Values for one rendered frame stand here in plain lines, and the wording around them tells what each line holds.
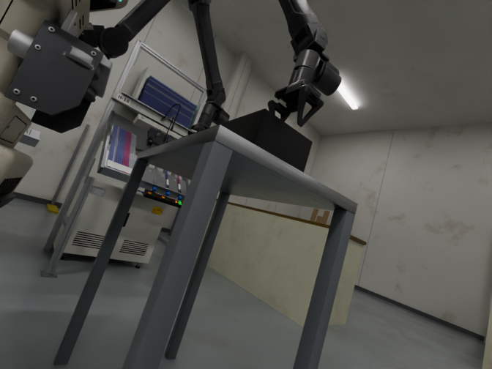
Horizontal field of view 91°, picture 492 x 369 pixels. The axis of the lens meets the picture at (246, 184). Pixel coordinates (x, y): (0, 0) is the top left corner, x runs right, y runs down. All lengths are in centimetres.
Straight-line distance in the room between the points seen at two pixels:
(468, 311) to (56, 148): 783
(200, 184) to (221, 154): 6
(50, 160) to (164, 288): 444
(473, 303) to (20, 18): 681
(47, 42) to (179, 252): 46
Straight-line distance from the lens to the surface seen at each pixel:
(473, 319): 671
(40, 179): 479
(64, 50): 63
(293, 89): 60
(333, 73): 71
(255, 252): 277
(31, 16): 70
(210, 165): 40
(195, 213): 40
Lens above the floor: 65
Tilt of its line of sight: 9 degrees up
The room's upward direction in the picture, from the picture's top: 18 degrees clockwise
